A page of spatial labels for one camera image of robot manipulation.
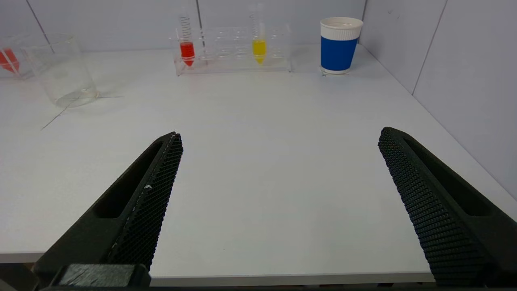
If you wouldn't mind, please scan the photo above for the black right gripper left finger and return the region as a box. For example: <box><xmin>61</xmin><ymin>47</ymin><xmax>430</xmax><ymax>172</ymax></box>
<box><xmin>32</xmin><ymin>131</ymin><xmax>184</xmax><ymax>280</ymax></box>

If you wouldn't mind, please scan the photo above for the blue white paper cup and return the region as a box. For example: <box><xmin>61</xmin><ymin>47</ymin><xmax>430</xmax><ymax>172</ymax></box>
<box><xmin>320</xmin><ymin>17</ymin><xmax>364</xmax><ymax>75</ymax></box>

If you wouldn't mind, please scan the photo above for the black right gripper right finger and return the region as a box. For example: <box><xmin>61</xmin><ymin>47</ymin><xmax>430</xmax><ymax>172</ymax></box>
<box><xmin>378</xmin><ymin>127</ymin><xmax>517</xmax><ymax>287</ymax></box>

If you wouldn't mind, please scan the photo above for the test tube with yellow liquid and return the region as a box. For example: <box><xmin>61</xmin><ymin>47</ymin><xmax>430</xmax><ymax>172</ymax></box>
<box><xmin>250</xmin><ymin>3</ymin><xmax>268</xmax><ymax>65</ymax></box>

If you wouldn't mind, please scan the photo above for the clear glass beaker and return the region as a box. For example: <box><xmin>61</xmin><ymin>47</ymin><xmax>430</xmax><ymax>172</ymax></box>
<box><xmin>20</xmin><ymin>33</ymin><xmax>99</xmax><ymax>108</ymax></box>

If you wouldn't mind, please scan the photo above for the clear acrylic test tube rack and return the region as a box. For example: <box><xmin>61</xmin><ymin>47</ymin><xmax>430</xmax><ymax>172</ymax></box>
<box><xmin>170</xmin><ymin>25</ymin><xmax>292</xmax><ymax>76</ymax></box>
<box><xmin>0</xmin><ymin>34</ymin><xmax>38</xmax><ymax>80</ymax></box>

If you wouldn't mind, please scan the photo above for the clear graduated plastic test tube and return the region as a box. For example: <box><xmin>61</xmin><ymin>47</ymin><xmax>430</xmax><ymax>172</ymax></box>
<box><xmin>0</xmin><ymin>36</ymin><xmax>21</xmax><ymax>74</ymax></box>

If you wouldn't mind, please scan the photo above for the test tube with red liquid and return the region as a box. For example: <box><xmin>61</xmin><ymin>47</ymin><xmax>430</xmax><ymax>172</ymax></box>
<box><xmin>178</xmin><ymin>6</ymin><xmax>196</xmax><ymax>67</ymax></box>

